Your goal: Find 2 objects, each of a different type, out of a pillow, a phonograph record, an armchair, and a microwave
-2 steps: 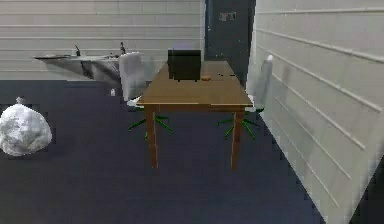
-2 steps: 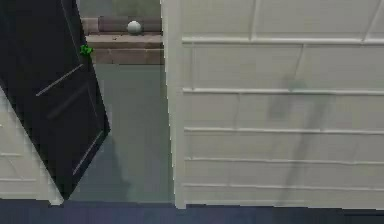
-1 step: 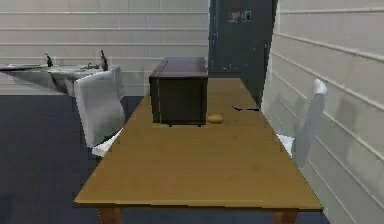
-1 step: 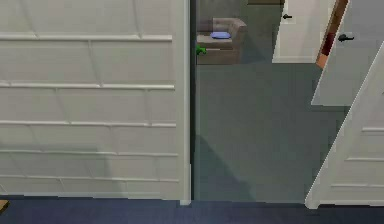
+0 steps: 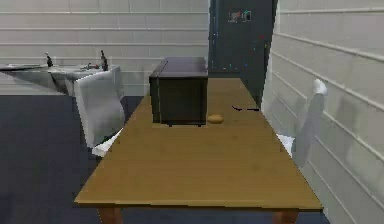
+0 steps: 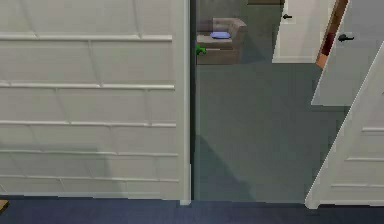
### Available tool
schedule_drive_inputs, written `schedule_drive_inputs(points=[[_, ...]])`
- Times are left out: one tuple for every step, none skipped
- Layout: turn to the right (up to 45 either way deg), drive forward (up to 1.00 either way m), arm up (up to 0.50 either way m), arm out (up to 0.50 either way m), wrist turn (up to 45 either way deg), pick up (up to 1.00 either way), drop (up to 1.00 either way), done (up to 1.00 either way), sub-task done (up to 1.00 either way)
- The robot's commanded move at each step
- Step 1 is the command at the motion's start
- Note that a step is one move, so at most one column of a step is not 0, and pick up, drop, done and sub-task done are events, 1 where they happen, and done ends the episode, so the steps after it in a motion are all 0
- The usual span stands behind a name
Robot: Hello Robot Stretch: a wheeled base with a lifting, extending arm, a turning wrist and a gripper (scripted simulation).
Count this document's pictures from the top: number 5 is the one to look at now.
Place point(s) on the black microwave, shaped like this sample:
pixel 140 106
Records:
pixel 181 91

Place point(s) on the brown potato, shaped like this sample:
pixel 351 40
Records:
pixel 215 119

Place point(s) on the black thin utensil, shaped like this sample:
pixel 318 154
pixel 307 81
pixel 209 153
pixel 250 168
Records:
pixel 245 108

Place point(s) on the brown wooden table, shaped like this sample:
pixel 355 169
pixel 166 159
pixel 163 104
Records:
pixel 200 166

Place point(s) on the dark grey fridge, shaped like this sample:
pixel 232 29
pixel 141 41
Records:
pixel 241 43

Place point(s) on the white chair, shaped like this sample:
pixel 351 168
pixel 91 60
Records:
pixel 100 106
pixel 308 126

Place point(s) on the black bottle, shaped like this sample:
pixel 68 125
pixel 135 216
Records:
pixel 104 61
pixel 49 60

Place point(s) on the colourful fridge magnets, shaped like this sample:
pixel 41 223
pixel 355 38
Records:
pixel 239 16

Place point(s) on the grey kitchen counter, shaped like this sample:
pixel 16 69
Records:
pixel 63 75

